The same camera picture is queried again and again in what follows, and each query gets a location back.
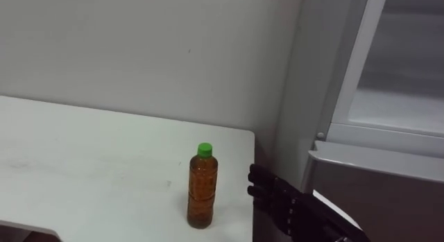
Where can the grey fridge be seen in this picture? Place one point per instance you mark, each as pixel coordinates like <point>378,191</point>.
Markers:
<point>381,207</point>

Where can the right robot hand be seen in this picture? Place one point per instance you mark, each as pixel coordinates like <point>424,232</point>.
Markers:
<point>305,217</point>

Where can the brown tea bottle green cap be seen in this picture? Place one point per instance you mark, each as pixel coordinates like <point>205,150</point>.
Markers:
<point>202,190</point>

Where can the white desk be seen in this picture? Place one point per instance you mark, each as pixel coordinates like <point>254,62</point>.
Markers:
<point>86,158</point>

